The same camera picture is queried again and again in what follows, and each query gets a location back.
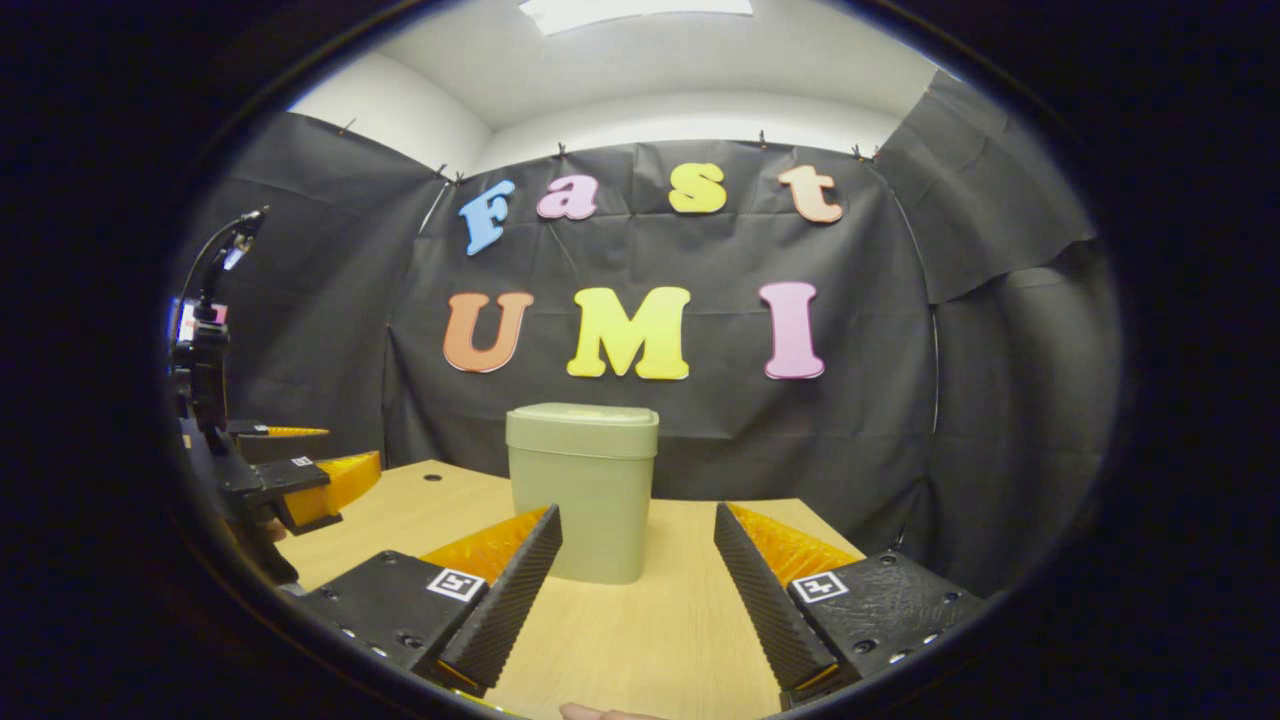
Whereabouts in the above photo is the wooden desktop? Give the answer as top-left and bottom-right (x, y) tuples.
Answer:
(275, 458), (871, 720)

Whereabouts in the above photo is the black backdrop cloth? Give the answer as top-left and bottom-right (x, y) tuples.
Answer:
(170, 70), (1121, 601)

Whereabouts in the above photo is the computer monitor screen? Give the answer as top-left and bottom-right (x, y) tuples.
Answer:
(178, 300), (229, 341)

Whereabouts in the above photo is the green desktop garbage bin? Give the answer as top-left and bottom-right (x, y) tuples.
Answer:
(505, 402), (660, 585)

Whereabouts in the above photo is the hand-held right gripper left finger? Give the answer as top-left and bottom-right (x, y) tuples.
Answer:
(300, 503), (563, 698)

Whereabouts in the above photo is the large ceiling light panel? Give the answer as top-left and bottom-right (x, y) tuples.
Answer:
(518, 0), (753, 36)

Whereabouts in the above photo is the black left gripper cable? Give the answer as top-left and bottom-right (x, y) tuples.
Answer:
(185, 207), (269, 301)

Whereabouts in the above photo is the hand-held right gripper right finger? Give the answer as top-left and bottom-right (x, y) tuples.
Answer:
(713, 501), (986, 706)

